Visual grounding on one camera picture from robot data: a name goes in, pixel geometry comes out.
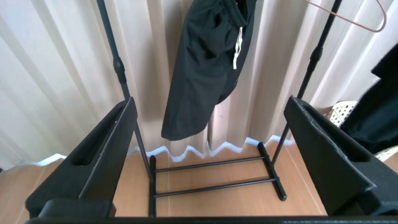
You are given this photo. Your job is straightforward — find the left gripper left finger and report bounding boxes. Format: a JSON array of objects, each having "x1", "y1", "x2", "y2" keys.
[{"x1": 25, "y1": 96, "x2": 138, "y2": 218}]

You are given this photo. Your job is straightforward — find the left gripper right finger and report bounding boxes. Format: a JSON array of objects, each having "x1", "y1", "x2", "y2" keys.
[{"x1": 284, "y1": 95, "x2": 398, "y2": 217}]

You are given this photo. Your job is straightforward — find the heap of clothes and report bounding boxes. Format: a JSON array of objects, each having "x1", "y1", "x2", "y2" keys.
[{"x1": 340, "y1": 43, "x2": 398, "y2": 155}]

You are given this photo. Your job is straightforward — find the black shorts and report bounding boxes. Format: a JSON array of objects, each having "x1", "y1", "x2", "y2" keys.
[{"x1": 160, "y1": 0, "x2": 257, "y2": 141}]

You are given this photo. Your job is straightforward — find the white laundry basket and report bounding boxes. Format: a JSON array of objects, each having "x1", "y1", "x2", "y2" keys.
[{"x1": 325, "y1": 100, "x2": 398, "y2": 162}]

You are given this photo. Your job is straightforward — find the black clothes rack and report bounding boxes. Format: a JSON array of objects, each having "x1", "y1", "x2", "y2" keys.
[{"x1": 96, "y1": 0, "x2": 343, "y2": 217}]

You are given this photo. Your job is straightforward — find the pink clothes hanger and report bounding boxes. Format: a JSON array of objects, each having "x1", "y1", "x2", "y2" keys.
[{"x1": 304, "y1": 0, "x2": 387, "y2": 33}]

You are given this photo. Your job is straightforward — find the beige curtain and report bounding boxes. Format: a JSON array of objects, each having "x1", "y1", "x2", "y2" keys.
[{"x1": 0, "y1": 0, "x2": 398, "y2": 170}]

